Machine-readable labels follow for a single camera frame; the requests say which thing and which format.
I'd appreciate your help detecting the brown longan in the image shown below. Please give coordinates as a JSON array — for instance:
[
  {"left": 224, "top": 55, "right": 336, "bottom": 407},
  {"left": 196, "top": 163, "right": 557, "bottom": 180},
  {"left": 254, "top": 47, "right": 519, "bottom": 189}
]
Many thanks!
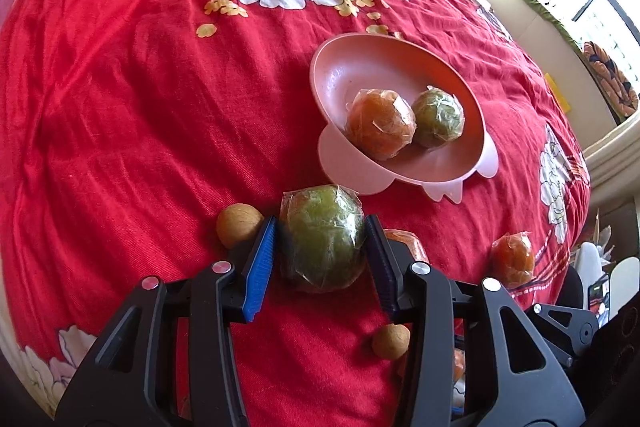
[
  {"left": 216, "top": 204, "right": 264, "bottom": 249},
  {"left": 371, "top": 324, "right": 411, "bottom": 361}
]

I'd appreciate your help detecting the orange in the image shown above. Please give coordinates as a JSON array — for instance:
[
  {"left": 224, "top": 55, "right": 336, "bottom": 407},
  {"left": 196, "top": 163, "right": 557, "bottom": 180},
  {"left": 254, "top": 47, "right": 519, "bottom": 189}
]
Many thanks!
[
  {"left": 490, "top": 232, "right": 535, "bottom": 289},
  {"left": 345, "top": 89, "right": 416, "bottom": 160},
  {"left": 384, "top": 229, "right": 430, "bottom": 263}
]

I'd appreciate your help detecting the large green fruit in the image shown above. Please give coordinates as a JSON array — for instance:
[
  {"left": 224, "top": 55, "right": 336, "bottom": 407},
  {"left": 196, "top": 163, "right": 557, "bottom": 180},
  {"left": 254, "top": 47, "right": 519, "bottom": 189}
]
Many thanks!
[{"left": 280, "top": 184, "right": 366, "bottom": 293}]

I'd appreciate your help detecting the wrapped orange front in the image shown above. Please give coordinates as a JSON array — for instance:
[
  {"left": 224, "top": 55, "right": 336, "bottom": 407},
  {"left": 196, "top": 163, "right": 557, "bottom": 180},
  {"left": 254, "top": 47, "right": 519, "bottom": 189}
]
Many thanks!
[{"left": 490, "top": 232, "right": 535, "bottom": 289}]

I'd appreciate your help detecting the yellow paper note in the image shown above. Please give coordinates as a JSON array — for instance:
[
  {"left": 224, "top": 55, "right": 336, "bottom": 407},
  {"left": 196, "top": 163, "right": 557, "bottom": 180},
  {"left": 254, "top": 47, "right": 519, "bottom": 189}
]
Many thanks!
[{"left": 544, "top": 72, "right": 572, "bottom": 114}]

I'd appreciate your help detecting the orange patterned cushion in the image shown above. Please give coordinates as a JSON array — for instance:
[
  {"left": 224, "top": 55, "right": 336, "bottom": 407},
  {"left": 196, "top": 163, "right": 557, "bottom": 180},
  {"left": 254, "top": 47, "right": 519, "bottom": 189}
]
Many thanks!
[{"left": 582, "top": 41, "right": 639, "bottom": 119}]

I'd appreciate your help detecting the wrapped green fruit in bowl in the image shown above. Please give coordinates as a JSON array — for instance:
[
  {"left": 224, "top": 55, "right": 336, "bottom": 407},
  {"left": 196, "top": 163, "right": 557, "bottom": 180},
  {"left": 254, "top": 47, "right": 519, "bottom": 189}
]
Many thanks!
[{"left": 411, "top": 86, "right": 465, "bottom": 148}]

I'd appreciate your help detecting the wrapped orange in bowl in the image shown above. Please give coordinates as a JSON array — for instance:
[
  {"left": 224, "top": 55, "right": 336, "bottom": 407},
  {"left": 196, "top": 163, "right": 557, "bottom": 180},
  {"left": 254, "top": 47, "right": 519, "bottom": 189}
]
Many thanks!
[{"left": 345, "top": 89, "right": 416, "bottom": 160}]

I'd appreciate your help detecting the green-edged windowsill mat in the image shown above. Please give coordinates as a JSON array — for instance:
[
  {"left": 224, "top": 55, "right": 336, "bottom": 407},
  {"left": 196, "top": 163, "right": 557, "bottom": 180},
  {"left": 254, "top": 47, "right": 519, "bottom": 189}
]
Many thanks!
[{"left": 487, "top": 0, "right": 624, "bottom": 126}]

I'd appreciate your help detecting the red floral bedspread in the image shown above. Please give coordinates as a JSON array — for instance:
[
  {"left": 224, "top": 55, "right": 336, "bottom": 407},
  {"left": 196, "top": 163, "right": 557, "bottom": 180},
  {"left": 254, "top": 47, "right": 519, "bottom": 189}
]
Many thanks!
[{"left": 1, "top": 0, "right": 590, "bottom": 414}]

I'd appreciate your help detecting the pink plastic fruit bowl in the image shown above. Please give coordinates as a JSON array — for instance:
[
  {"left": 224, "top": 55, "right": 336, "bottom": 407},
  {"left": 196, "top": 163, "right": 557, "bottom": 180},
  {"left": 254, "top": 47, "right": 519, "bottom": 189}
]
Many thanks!
[{"left": 309, "top": 34, "right": 499, "bottom": 204}]

